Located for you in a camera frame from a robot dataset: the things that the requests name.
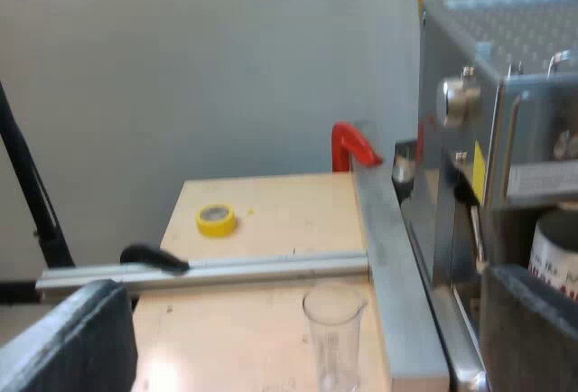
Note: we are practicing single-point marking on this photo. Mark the steel espresso machine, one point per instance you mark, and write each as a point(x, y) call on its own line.
point(456, 148)

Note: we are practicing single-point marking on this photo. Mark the red clamp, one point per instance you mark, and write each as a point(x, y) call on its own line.
point(350, 141)

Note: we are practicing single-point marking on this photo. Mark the black tripod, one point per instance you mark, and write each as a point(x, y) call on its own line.
point(31, 193)

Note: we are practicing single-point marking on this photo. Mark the clear measuring glass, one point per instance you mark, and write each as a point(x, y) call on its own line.
point(332, 333)

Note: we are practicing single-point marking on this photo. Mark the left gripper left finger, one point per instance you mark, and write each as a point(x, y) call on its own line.
point(68, 342)

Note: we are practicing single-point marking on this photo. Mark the aluminium rail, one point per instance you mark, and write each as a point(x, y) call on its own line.
point(271, 267)

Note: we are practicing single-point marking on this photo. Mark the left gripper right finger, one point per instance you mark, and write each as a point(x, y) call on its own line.
point(528, 333)

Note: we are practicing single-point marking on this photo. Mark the roll of yellow tape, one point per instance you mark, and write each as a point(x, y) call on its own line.
point(216, 221)

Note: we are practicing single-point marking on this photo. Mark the long metal block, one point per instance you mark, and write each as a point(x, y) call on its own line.
point(397, 265)

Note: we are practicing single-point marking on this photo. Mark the white mug with red print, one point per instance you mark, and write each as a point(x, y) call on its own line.
point(553, 261)

